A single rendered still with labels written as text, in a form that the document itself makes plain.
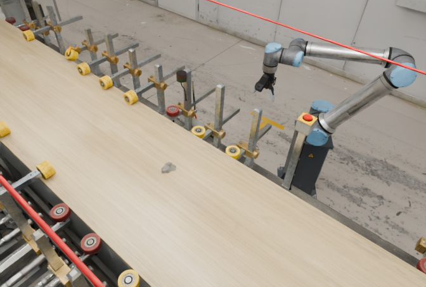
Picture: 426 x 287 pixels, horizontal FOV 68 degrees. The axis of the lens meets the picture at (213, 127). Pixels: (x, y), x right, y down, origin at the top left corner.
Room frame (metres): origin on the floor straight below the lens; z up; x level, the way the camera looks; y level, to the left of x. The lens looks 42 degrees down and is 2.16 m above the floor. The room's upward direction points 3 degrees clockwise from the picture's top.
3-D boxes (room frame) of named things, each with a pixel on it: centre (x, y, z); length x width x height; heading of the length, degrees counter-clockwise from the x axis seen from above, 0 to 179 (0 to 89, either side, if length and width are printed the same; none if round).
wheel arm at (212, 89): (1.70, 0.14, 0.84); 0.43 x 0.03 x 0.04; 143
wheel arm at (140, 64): (1.94, 0.58, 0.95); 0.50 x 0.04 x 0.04; 143
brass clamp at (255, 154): (1.30, -0.21, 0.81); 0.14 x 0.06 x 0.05; 53
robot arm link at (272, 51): (1.67, -0.33, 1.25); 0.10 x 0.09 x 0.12; 71
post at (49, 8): (2.49, 1.37, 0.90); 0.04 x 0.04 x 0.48; 53
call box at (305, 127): (1.13, -0.44, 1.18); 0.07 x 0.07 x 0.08; 53
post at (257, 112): (1.29, -0.23, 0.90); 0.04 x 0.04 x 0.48; 53
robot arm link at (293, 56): (1.65, -0.44, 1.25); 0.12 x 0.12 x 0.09; 71
